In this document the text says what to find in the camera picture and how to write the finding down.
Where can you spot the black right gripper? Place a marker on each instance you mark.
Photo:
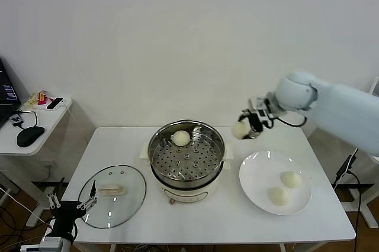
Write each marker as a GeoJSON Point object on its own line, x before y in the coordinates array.
{"type": "Point", "coordinates": [258, 122]}

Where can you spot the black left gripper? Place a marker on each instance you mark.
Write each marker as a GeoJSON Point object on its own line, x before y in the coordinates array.
{"type": "Point", "coordinates": [66, 213]}

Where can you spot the white steamed baozi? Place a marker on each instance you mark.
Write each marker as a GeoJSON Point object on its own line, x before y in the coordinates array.
{"type": "Point", "coordinates": [278, 195]}
{"type": "Point", "coordinates": [292, 179]}
{"type": "Point", "coordinates": [240, 130]}
{"type": "Point", "coordinates": [181, 138]}

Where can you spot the round glass pot lid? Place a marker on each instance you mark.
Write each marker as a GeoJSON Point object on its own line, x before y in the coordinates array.
{"type": "Point", "coordinates": [118, 204]}

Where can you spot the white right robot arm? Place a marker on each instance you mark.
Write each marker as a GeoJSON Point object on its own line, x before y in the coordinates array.
{"type": "Point", "coordinates": [340, 110]}

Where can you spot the stainless steel steamer pot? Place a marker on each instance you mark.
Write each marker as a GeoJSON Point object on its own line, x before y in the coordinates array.
{"type": "Point", "coordinates": [165, 160]}

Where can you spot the white round plate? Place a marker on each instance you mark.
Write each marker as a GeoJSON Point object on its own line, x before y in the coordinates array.
{"type": "Point", "coordinates": [260, 175]}

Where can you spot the black computer mouse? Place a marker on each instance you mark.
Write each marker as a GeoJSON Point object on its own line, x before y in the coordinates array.
{"type": "Point", "coordinates": [29, 136]}

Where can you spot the white side table with laptop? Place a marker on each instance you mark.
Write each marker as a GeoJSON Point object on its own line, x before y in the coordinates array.
{"type": "Point", "coordinates": [53, 122]}

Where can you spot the smartphone in white case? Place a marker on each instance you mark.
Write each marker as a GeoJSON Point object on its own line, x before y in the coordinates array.
{"type": "Point", "coordinates": [55, 103]}

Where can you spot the cream electric cooker base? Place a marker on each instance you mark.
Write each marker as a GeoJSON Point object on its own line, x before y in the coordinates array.
{"type": "Point", "coordinates": [189, 193]}

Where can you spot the pink snack packet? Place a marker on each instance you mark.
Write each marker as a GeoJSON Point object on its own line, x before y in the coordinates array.
{"type": "Point", "coordinates": [43, 98]}

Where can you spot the yellow snack packet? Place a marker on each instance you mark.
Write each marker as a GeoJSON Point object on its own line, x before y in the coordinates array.
{"type": "Point", "coordinates": [32, 99]}

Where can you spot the black laptop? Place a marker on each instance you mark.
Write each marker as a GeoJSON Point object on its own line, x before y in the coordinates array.
{"type": "Point", "coordinates": [6, 98]}

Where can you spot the glass diffuser with wooden base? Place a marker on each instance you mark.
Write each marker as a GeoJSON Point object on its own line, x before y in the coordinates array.
{"type": "Point", "coordinates": [376, 86]}

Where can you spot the white side table with diffuser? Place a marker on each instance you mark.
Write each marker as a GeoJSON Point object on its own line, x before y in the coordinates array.
{"type": "Point", "coordinates": [359, 204]}

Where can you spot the white wall socket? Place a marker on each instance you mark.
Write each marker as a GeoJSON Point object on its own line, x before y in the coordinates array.
{"type": "Point", "coordinates": [49, 165]}

